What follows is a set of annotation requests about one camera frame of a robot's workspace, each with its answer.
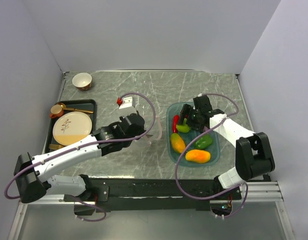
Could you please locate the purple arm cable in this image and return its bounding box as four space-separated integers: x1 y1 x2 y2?
174 93 249 219
3 91 157 223

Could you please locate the green bell pepper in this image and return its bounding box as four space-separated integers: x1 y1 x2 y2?
194 134 214 150

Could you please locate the orange green mango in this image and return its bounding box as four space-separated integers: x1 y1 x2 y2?
170 133 186 154

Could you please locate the yellow orange mango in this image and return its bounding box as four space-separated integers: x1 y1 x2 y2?
185 149 211 164

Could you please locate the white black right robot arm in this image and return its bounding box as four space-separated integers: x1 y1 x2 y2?
179 94 275 199

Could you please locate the clear zip top bag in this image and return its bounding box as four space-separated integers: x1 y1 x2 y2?
130 112 163 150

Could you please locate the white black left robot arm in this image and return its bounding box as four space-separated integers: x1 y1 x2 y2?
14 113 145 204

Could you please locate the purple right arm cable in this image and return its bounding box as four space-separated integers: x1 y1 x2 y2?
174 93 249 219

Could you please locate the white bowl brown outside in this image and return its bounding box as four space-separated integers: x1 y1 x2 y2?
72 72 92 91

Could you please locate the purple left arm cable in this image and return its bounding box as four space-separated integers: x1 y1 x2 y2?
3 91 157 223

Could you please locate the red chili pepper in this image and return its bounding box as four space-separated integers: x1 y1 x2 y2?
172 115 180 133

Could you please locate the translucent blue plastic container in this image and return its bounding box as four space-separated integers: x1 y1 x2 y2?
166 102 221 168

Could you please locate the gold fork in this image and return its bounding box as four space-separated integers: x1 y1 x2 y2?
48 144 63 150

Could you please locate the small orange cup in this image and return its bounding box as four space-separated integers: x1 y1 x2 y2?
49 104 64 119

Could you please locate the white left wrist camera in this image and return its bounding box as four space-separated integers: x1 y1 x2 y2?
118 96 137 116

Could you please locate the gold spoon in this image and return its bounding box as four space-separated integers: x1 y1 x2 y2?
57 102 94 114

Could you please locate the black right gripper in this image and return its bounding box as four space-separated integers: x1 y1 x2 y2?
177 103 205 132

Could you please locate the black rectangular tray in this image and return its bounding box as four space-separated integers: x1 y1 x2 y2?
43 99 97 154

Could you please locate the green apple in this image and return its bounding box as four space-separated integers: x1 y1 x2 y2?
176 118 191 134

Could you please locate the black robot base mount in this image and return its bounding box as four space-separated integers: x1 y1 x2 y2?
31 177 247 216

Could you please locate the cream plate with leaf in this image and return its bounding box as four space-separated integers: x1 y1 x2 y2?
52 111 93 146

